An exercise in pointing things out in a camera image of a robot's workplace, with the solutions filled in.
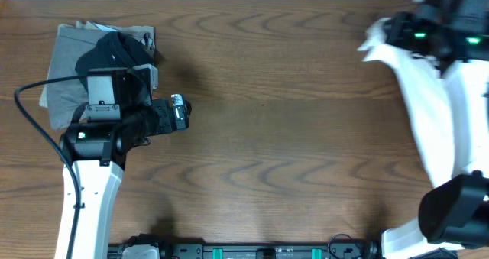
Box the white printed t-shirt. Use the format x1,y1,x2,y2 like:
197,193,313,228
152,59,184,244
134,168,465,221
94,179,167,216
359,18,488,187

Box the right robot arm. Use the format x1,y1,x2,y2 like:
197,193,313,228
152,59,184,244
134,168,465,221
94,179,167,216
379,0,488,258

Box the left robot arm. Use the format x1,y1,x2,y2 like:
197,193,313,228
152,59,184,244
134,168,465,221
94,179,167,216
55,94,192,258

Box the beige folded garment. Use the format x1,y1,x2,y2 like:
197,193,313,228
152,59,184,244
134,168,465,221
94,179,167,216
38,20,156,109

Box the black folded garment with logo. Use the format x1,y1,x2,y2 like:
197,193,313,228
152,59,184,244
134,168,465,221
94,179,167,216
75,31,154,76

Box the grey folded garment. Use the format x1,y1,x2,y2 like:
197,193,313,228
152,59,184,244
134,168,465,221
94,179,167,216
44,27,107,130

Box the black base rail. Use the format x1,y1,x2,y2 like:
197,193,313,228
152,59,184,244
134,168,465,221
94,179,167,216
106,234,382,259

